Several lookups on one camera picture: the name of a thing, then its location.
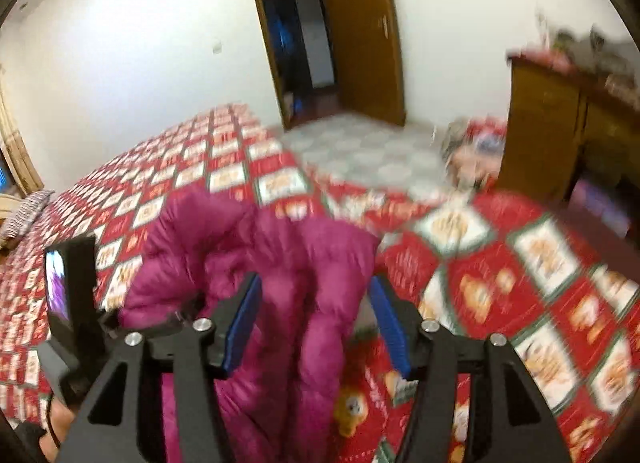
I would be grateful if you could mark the window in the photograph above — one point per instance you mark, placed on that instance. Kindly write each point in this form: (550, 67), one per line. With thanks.
(4, 178)

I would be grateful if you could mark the person's left forearm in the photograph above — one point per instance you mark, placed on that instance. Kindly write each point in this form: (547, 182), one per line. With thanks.
(65, 418)

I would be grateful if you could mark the magenta puffer jacket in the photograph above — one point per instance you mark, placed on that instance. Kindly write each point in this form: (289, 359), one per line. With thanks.
(280, 263)

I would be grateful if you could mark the grey patterned pillow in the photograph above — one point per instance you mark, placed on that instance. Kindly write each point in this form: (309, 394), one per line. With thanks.
(27, 213)

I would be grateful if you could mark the clutter of small household things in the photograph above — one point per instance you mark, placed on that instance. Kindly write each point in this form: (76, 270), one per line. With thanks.
(580, 50)

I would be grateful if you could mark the blue hanging cloth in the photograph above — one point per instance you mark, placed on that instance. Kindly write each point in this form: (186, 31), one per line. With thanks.
(281, 33)

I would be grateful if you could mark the red checkered printed blanket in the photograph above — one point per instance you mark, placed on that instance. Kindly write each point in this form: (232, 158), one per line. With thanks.
(500, 268)

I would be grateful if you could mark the purple box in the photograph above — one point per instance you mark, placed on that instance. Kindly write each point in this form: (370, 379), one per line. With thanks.
(600, 208)

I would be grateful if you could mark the beige floral curtain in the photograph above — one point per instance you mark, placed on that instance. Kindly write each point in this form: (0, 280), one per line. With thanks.
(20, 158)

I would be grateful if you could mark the brown wooden door frame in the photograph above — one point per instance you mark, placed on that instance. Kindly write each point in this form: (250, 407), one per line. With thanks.
(262, 43)

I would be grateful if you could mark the brown wooden door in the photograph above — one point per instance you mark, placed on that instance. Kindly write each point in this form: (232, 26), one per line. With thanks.
(360, 53)

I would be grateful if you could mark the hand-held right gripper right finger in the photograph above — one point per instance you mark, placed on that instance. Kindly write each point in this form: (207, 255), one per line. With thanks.
(390, 328)

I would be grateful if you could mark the pile of colourful bags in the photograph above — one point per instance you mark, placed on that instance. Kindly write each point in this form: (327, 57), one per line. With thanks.
(475, 153)

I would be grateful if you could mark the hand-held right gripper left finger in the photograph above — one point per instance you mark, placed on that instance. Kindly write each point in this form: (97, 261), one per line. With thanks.
(242, 323)

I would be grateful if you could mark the brown wooden cabinet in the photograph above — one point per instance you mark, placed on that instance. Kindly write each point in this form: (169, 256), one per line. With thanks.
(540, 118)

